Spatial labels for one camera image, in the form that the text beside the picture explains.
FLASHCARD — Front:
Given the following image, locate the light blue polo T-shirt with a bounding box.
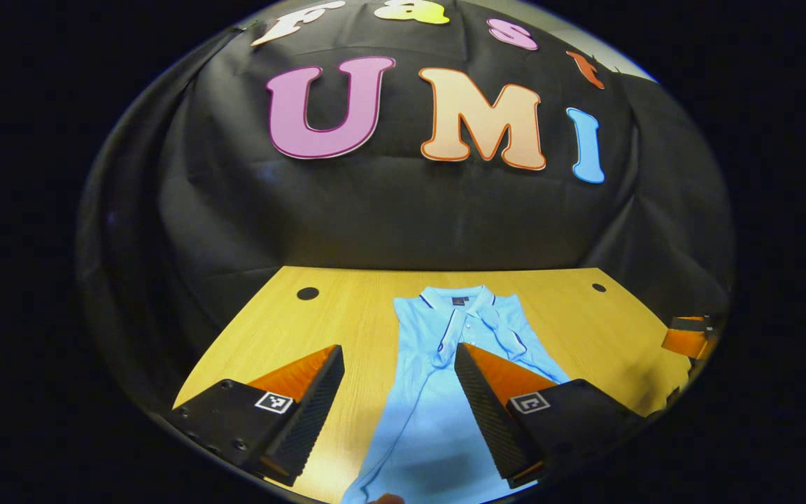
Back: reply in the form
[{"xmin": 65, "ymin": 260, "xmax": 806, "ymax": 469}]
[{"xmin": 340, "ymin": 284, "xmax": 573, "ymax": 504}]

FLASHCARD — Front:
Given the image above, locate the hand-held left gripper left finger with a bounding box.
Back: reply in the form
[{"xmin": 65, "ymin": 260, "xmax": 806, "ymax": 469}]
[{"xmin": 164, "ymin": 343, "xmax": 346, "ymax": 488}]

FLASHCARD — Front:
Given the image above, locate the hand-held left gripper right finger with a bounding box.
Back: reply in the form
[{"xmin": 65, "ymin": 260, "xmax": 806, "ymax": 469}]
[{"xmin": 453, "ymin": 341, "xmax": 646, "ymax": 490}]

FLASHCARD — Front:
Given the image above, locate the black backdrop cloth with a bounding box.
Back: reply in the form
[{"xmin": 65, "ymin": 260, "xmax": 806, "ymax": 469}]
[{"xmin": 78, "ymin": 0, "xmax": 735, "ymax": 415}]

